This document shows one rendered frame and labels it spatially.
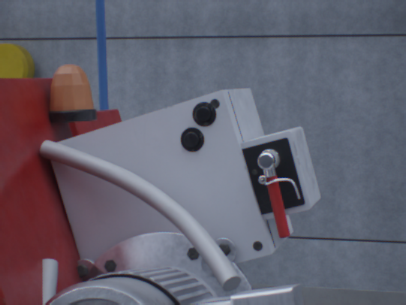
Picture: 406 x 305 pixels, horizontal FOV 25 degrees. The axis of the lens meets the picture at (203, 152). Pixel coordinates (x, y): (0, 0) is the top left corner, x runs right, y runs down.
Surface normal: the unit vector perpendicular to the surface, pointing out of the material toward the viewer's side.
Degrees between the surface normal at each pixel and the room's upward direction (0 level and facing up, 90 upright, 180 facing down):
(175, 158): 90
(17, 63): 90
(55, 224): 70
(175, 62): 90
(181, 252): 81
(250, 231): 90
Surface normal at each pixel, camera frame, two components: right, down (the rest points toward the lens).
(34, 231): 0.91, -0.32
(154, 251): -0.23, -0.07
